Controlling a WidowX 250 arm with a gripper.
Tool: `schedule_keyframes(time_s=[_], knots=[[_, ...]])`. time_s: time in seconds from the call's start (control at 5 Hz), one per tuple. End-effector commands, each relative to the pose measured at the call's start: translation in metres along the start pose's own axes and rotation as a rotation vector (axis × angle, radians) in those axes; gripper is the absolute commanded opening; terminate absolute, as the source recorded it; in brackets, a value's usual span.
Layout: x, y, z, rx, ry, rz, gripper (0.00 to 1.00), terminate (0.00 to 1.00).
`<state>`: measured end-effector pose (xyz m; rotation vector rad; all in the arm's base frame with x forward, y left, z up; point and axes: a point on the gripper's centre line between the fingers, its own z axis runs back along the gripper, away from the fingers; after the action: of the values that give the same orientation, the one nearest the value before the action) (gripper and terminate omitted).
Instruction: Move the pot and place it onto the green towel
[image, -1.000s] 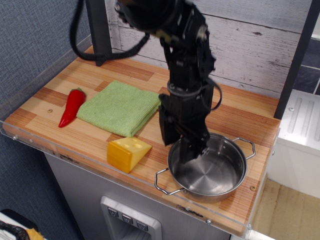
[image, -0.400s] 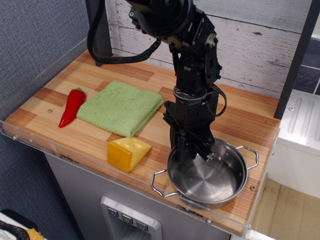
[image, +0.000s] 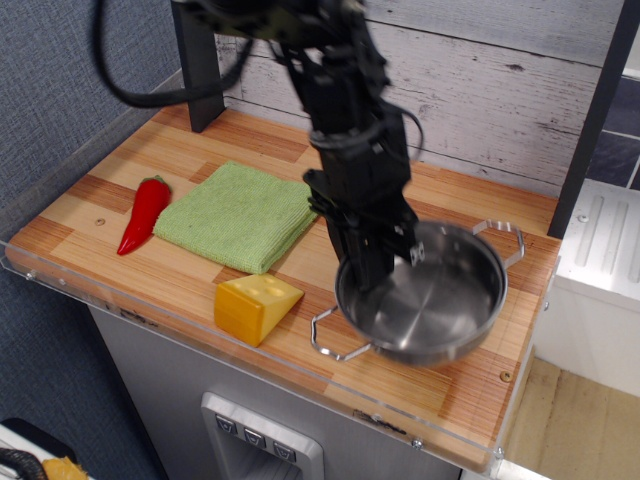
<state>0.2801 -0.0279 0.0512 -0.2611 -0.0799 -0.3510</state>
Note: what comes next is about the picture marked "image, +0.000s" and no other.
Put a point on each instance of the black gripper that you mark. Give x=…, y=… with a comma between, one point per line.
x=359, y=191

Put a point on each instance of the stainless steel pot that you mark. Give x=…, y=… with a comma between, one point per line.
x=441, y=309

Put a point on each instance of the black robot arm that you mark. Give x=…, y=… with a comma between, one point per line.
x=339, y=77

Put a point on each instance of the green towel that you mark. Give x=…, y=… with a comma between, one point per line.
x=239, y=217

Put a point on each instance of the yellow cheese wedge toy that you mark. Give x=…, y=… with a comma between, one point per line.
x=249, y=308

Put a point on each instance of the red chili pepper toy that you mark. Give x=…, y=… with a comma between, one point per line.
x=152, y=197

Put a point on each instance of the silver dispenser panel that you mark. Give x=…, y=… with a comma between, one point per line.
x=248, y=445

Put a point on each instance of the grey toy cabinet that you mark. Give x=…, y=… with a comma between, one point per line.
x=166, y=378

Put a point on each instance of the white toy sink counter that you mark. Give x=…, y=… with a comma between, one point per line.
x=590, y=322

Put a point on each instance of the yellow object at corner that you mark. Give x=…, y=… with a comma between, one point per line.
x=63, y=469

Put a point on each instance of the dark grey right post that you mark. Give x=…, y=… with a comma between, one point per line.
x=609, y=79

